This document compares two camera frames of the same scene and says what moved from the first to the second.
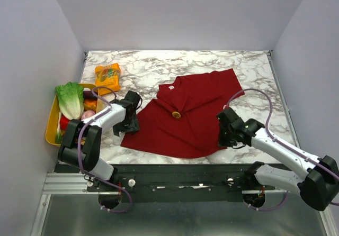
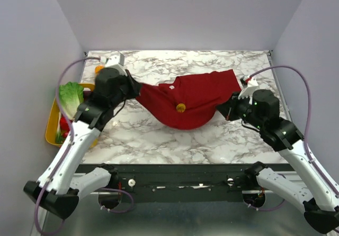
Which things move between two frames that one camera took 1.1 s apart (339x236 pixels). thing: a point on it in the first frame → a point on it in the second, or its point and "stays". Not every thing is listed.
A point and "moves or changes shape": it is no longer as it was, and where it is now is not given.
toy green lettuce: x=70 y=96 stays
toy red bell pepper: x=63 y=122 stays
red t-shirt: x=199 y=98 moves or changes shape
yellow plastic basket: x=51 y=133 stays
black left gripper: x=134 y=127 → x=135 y=85
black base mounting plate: x=192 y=183 stays
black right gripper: x=224 y=137 → x=229 y=109
